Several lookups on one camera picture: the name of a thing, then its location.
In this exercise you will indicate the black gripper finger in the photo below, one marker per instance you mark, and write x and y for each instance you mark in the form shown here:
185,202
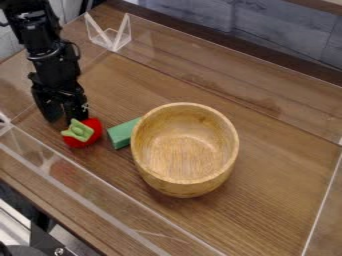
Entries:
76,109
48,106

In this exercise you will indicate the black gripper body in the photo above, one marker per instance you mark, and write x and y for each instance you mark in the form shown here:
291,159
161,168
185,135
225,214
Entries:
54,85

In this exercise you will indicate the red plush fruit green stem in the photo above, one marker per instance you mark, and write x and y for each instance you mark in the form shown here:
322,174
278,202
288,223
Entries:
81,133

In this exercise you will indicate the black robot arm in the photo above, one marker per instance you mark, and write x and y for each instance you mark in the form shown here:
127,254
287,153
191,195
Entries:
34,25

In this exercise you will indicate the green rectangular block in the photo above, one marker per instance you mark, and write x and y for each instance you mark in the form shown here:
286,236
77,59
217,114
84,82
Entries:
120,133

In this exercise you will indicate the wooden bowl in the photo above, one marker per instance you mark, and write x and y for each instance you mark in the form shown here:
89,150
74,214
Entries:
184,146

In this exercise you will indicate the clear acrylic corner bracket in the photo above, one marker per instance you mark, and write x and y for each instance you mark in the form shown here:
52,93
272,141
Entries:
108,38

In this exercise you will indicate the clear acrylic front wall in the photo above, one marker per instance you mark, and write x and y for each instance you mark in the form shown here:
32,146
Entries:
109,220

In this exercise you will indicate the black metal table bracket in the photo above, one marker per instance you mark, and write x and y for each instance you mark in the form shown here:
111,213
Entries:
42,242

